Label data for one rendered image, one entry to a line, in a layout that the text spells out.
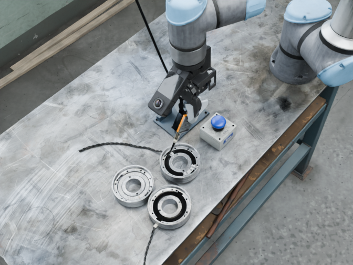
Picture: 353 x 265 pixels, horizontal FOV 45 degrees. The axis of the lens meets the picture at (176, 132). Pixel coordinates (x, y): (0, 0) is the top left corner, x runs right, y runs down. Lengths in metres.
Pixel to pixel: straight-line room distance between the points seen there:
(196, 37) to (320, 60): 0.41
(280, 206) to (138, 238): 1.05
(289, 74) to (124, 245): 0.67
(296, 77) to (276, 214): 0.83
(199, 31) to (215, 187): 0.43
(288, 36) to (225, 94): 0.24
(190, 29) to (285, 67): 0.53
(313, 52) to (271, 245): 1.00
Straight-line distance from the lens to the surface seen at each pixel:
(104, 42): 2.66
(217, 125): 1.10
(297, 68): 1.28
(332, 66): 1.11
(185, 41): 0.83
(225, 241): 1.64
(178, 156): 1.11
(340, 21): 1.08
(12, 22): 2.64
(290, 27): 1.21
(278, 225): 1.94
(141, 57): 1.38
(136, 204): 1.05
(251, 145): 1.16
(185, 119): 1.03
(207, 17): 0.81
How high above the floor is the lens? 1.77
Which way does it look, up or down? 55 degrees down
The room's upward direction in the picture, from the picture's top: 5 degrees counter-clockwise
